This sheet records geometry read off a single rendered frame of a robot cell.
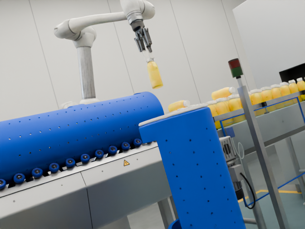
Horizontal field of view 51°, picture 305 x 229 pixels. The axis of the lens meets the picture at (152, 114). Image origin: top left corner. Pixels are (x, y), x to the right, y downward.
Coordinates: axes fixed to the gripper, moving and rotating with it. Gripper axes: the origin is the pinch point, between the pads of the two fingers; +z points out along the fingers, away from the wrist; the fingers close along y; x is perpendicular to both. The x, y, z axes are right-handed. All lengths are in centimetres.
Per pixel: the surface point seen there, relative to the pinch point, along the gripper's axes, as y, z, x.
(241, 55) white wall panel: -229, -60, 386
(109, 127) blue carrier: 3, 35, -40
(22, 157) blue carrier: 1, 38, -82
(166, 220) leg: -21, 93, -13
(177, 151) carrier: 55, 56, -45
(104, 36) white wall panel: -251, -132, 129
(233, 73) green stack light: 25.8, 27.8, 32.6
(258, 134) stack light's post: 24, 64, 35
